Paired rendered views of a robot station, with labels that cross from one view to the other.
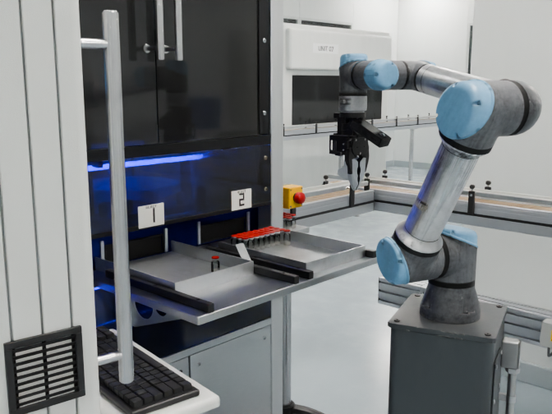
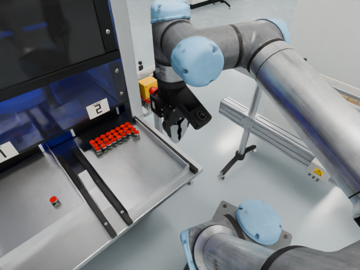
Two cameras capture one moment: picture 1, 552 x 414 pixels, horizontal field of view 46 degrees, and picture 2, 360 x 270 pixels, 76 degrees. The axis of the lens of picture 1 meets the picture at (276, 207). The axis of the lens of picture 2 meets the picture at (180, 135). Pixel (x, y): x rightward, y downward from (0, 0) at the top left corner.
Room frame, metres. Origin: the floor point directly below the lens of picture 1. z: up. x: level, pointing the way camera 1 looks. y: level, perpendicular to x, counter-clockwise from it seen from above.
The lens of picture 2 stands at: (1.33, -0.27, 1.57)
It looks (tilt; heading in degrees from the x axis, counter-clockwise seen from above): 45 degrees down; 5
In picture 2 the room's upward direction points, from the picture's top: straight up
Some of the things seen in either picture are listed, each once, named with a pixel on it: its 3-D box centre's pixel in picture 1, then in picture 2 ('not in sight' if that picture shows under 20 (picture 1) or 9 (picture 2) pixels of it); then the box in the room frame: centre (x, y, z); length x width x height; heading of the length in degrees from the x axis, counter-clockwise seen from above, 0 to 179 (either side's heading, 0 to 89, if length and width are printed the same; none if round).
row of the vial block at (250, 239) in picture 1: (264, 240); (117, 142); (1.93, 0.04, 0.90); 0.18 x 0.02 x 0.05; 137
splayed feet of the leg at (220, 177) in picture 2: not in sight; (239, 158); (2.59, -0.65, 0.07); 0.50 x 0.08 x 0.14; 137
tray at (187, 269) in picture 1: (173, 265); (27, 193); (1.68, 0.27, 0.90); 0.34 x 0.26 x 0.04; 47
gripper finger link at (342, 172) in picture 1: (347, 173); (168, 130); (1.78, -0.19, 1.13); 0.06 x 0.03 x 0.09; 46
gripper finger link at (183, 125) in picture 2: (353, 172); (177, 125); (1.81, -0.22, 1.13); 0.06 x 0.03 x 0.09; 46
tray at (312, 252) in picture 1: (291, 249); (133, 159); (1.85, -0.04, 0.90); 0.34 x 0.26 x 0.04; 47
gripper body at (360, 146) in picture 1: (349, 134); (170, 96); (1.80, -0.20, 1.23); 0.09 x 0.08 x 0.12; 46
